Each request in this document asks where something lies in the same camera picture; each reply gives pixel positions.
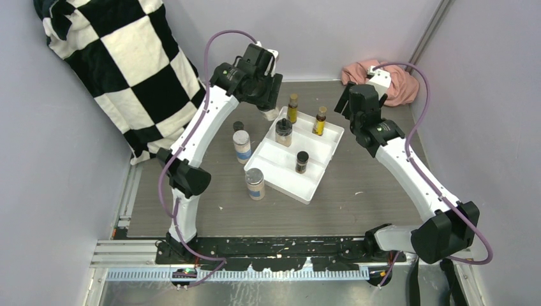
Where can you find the small black-cap spice bottle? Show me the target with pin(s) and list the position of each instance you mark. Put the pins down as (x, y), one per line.
(301, 162)

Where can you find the aluminium frame rail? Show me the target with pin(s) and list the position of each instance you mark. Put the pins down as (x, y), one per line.
(348, 201)

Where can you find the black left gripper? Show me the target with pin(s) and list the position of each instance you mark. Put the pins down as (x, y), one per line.
(270, 97)

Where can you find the blue-label silver-top shaker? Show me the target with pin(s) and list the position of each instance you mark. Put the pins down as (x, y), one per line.
(255, 183)

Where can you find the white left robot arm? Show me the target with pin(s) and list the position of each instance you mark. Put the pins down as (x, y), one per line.
(181, 163)

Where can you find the pink cloth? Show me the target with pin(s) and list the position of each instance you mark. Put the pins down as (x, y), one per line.
(403, 88)

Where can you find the black white checkered blanket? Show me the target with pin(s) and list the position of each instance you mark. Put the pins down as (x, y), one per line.
(126, 56)

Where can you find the white divided plastic tray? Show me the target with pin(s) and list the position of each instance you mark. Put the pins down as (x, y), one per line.
(277, 162)

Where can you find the black-lid knob grinder jar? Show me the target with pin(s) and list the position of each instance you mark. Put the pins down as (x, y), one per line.
(270, 115)

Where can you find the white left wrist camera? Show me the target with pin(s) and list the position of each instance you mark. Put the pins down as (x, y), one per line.
(274, 56)

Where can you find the gold-cap yellow sauce bottle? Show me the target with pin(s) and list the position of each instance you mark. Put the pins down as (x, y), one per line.
(291, 114)

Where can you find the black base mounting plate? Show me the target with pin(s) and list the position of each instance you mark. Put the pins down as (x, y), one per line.
(278, 254)

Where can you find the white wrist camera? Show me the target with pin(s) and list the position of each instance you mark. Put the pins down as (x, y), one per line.
(379, 79)
(274, 56)

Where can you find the taped black-lid grinder jar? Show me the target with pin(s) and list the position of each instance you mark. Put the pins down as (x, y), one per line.
(283, 132)

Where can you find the yellow-label sauce bottle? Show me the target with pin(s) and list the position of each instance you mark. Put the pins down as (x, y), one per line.
(319, 125)

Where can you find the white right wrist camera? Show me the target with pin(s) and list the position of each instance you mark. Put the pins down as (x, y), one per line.
(379, 79)

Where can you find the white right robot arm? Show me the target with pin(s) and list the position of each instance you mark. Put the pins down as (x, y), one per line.
(444, 230)

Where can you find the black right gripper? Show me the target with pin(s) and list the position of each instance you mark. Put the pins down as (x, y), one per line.
(344, 99)

